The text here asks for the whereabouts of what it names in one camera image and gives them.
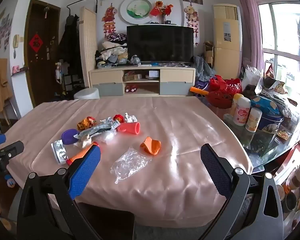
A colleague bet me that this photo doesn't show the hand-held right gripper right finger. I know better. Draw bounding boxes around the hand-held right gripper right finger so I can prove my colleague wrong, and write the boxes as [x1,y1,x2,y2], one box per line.
[200,144,285,240]

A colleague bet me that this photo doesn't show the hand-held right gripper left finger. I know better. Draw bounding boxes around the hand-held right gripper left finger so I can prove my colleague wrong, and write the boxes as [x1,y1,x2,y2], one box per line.
[17,145,102,240]

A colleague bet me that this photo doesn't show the red gold wrapper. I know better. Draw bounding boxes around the red gold wrapper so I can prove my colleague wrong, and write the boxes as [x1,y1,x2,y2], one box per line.
[77,116,97,131]

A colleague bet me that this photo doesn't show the orange plastic tube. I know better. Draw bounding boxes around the orange plastic tube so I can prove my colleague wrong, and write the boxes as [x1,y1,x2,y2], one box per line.
[66,142,100,166]

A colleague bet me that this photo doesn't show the blue yellow toy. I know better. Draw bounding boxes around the blue yellow toy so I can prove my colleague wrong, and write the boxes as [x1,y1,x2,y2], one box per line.
[4,174,17,188]

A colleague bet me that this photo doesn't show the crumpled white tissue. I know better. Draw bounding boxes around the crumpled white tissue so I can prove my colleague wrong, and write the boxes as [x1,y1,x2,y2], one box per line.
[74,135,93,150]

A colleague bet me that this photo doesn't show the flat silver foil packet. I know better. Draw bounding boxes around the flat silver foil packet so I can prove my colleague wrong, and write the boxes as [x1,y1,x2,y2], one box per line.
[51,140,68,165]

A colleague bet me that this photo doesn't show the purple plastic cap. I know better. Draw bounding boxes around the purple plastic cap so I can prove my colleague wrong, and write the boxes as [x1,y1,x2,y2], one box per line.
[61,129,80,146]

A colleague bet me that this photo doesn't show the crumpled clear plastic film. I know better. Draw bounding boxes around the crumpled clear plastic film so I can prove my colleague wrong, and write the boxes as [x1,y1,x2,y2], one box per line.
[99,131,116,145]

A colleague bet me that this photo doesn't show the clear plastic water bottle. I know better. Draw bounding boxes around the clear plastic water bottle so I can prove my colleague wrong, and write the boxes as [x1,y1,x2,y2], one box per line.
[73,119,121,140]

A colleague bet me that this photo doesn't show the clear plastic bag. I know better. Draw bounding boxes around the clear plastic bag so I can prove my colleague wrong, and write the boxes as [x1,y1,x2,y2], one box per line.
[110,147,148,184]

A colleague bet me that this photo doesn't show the pink tablecloth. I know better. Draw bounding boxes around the pink tablecloth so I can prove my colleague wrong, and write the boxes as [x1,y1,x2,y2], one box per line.
[0,96,253,227]

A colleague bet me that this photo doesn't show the glass side table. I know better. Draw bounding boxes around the glass side table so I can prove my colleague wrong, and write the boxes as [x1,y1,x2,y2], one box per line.
[223,97,300,174]

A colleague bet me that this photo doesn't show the pink plastic cup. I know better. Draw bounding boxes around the pink plastic cup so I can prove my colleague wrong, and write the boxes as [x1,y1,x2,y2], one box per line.
[117,122,141,135]

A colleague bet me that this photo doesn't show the white yellow label bottle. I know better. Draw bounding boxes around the white yellow label bottle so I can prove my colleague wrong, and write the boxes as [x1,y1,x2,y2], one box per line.
[245,107,263,133]

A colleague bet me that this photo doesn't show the white pink label bottle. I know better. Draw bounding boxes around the white pink label bottle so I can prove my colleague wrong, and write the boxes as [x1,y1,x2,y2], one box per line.
[233,96,251,126]

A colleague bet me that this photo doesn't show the crumpled clear wrapper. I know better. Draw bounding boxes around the crumpled clear wrapper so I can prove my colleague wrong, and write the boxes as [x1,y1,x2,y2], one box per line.
[124,112,138,123]

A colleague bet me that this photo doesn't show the orange crumpled balloon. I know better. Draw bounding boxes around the orange crumpled balloon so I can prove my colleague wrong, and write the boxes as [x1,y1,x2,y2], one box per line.
[139,136,162,156]

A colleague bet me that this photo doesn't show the yellow capped white bottle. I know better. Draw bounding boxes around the yellow capped white bottle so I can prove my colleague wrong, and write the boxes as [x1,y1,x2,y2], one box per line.
[230,93,244,117]

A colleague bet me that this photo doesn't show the round blue tin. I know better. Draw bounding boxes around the round blue tin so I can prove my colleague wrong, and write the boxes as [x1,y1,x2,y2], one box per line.
[258,113,285,133]

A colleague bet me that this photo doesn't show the orange toy tube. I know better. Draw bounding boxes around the orange toy tube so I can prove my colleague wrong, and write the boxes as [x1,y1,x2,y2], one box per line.
[190,86,209,96]

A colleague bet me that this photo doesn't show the red plastic bag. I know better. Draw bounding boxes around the red plastic bag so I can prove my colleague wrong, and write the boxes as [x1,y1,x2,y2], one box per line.
[205,75,242,110]

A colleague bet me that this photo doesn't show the dark brown door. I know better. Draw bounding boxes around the dark brown door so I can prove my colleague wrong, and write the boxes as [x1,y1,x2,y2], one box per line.
[24,0,62,107]

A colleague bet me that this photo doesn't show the blue snack box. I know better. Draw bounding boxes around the blue snack box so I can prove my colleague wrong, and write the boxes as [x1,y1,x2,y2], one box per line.
[250,96,281,116]

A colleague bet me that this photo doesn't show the beige grey television stand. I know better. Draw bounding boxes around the beige grey television stand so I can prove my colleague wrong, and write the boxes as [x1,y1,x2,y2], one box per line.
[89,66,196,97]

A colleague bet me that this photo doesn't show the white plastic bag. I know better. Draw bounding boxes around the white plastic bag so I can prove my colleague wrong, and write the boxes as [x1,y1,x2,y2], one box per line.
[239,65,263,93]

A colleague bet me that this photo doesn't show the grey cloth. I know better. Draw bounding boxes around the grey cloth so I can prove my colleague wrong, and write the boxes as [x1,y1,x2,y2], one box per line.
[193,55,215,82]

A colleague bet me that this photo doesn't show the red diamond door sign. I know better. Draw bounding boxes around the red diamond door sign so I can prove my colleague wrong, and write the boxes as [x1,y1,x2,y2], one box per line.
[28,33,44,53]

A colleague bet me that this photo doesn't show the beige standing air conditioner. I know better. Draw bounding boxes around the beige standing air conditioner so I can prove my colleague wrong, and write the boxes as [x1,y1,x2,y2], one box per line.
[213,4,243,80]

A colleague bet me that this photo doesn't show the cardboard box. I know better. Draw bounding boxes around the cardboard box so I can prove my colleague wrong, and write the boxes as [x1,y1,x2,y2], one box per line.
[203,41,216,66]

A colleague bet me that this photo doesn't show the dark hanging coats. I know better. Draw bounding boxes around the dark hanging coats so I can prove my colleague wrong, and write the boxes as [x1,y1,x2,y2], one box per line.
[58,14,85,80]

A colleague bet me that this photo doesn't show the beige folding screen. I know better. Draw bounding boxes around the beige folding screen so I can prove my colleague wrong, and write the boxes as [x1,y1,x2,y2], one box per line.
[79,6,98,88]

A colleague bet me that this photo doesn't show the pile of clothes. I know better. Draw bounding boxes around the pile of clothes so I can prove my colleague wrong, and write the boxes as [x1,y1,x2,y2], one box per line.
[95,33,129,68]

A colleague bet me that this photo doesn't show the black flat television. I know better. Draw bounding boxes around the black flat television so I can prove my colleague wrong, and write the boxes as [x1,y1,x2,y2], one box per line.
[127,25,194,65]

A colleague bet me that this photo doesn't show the white framed window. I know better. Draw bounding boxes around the white framed window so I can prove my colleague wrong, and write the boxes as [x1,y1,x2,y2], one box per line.
[252,0,300,107]

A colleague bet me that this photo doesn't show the red fish hanging ornament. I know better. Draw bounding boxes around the red fish hanging ornament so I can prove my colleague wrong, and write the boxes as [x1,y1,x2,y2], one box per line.
[102,3,118,41]

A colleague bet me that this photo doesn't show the purple curtain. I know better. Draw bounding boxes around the purple curtain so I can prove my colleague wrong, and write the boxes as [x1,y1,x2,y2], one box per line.
[233,0,266,71]

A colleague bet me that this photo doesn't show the cow hanging ornament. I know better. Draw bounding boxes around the cow hanging ornament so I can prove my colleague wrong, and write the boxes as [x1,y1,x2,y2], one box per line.
[185,3,200,46]

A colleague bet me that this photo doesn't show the black arched coat rack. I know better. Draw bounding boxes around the black arched coat rack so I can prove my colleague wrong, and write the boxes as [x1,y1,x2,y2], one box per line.
[66,0,99,17]

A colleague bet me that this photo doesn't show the red flower decoration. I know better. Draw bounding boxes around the red flower decoration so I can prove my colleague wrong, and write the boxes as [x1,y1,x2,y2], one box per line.
[150,0,174,24]

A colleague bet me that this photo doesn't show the beige wall intercom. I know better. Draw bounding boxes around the beige wall intercom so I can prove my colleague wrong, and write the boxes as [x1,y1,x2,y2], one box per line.
[13,34,24,59]

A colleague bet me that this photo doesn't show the wall photo collage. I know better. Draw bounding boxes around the wall photo collage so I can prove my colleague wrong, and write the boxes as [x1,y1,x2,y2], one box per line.
[0,7,13,58]

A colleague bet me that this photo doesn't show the round white wall picture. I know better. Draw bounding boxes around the round white wall picture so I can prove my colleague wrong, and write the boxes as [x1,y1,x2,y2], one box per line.
[120,0,154,26]

